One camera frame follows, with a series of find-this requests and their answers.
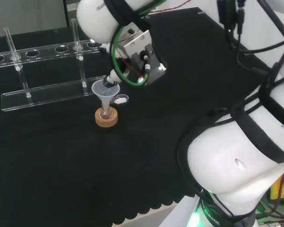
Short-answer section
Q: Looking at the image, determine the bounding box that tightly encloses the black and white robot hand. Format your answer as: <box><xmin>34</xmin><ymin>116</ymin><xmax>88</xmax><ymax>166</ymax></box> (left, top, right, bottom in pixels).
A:
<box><xmin>99</xmin><ymin>42</ymin><xmax>126</xmax><ymax>88</ymax></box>

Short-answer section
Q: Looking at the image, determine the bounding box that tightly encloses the translucent plastic funnel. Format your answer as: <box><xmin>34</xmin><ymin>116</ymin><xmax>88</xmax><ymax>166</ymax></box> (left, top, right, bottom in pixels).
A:
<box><xmin>91</xmin><ymin>79</ymin><xmax>121</xmax><ymax>118</ymax></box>

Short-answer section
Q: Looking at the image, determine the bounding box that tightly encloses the glass weighing funnel with powder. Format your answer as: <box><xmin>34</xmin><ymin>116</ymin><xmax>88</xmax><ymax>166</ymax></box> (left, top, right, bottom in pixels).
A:
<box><xmin>109</xmin><ymin>94</ymin><xmax>129</xmax><ymax>105</ymax></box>

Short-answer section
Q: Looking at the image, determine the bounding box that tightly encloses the clear round-bottom glass flask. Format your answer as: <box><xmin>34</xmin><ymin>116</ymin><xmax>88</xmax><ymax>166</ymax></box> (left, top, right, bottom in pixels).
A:
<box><xmin>98</xmin><ymin>104</ymin><xmax>113</xmax><ymax>120</ymax></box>

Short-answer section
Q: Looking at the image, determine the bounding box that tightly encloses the clear acrylic funnel stand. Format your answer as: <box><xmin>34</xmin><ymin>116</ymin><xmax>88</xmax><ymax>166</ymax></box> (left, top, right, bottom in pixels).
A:
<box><xmin>0</xmin><ymin>18</ymin><xmax>112</xmax><ymax>113</ymax></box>

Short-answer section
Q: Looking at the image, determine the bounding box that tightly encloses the black bench cloth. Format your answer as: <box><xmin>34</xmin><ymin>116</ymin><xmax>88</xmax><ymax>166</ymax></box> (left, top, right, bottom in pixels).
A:
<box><xmin>0</xmin><ymin>7</ymin><xmax>273</xmax><ymax>226</ymax></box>

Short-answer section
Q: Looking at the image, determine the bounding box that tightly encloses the pale board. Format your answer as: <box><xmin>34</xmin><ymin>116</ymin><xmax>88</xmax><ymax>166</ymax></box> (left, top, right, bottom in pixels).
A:
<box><xmin>0</xmin><ymin>0</ymin><xmax>70</xmax><ymax>39</ymax></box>

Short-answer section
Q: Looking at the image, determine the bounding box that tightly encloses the green cable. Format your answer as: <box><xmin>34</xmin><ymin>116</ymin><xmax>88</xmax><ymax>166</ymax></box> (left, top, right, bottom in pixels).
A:
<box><xmin>109</xmin><ymin>23</ymin><xmax>150</xmax><ymax>88</ymax></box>

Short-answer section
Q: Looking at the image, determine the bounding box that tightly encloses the cork ring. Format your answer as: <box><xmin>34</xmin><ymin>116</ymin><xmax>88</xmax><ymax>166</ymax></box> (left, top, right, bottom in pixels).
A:
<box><xmin>95</xmin><ymin>107</ymin><xmax>119</xmax><ymax>129</ymax></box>

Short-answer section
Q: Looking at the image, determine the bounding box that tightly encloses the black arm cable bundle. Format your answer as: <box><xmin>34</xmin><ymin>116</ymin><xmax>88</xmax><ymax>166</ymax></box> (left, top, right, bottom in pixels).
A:
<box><xmin>216</xmin><ymin>0</ymin><xmax>284</xmax><ymax>79</ymax></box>

